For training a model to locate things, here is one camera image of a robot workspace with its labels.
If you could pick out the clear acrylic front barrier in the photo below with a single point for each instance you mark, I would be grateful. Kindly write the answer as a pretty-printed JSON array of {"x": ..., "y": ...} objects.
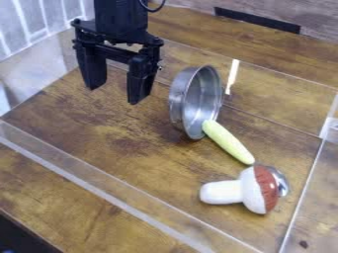
[{"x": 175, "y": 222}]

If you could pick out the spoon with yellow-green handle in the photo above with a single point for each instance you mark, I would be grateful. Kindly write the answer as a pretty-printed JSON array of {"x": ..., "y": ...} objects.
[{"x": 235, "y": 148}]

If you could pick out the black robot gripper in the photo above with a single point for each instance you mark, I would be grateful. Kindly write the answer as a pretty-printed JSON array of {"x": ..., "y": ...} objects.
[{"x": 120, "y": 22}]

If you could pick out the toy mushroom with red cap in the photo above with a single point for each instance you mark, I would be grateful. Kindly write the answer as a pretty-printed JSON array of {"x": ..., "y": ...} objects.
[{"x": 255, "y": 189}]

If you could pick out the silver metal pot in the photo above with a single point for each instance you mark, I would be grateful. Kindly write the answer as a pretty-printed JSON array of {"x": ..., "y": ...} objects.
[{"x": 195, "y": 99}]

